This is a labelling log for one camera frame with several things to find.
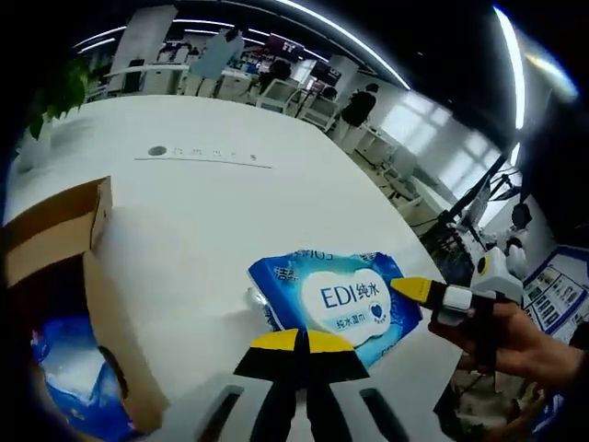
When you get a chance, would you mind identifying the blue crinkled soft pack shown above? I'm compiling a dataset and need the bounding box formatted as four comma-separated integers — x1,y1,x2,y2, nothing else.
29,315,140,442

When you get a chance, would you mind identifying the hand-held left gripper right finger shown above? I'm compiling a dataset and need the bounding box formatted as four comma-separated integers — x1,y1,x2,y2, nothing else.
305,328,411,442

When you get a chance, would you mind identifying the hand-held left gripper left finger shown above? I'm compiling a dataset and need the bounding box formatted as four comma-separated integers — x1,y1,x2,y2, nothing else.
192,328,301,442

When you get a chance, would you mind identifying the ceiling light strip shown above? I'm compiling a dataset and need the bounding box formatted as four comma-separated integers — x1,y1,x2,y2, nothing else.
275,0,411,89
491,4,528,167

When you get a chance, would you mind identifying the table cable cover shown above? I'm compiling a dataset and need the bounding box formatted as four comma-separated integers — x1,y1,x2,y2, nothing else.
133,145,273,170

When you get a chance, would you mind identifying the wall poster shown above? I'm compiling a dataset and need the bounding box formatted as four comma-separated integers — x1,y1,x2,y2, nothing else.
522,246,589,333

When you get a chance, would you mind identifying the blue wet wipes pack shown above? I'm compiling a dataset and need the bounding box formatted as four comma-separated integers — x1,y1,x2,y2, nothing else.
247,248,424,370

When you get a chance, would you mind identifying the person's right hand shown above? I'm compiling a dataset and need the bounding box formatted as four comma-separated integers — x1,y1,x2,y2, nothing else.
455,298,589,384

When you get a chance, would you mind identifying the brown cardboard shoe box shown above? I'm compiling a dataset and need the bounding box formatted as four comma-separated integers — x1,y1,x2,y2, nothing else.
0,176,171,435

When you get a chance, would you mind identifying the black tripod stand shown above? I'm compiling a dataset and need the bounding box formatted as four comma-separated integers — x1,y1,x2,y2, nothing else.
422,154,522,241

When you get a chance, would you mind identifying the white office chair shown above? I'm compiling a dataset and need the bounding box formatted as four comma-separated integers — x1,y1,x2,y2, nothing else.
303,99,342,133
256,77,301,112

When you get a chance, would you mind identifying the green potted plant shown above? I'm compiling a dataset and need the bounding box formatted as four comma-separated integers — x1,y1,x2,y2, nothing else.
16,57,94,174

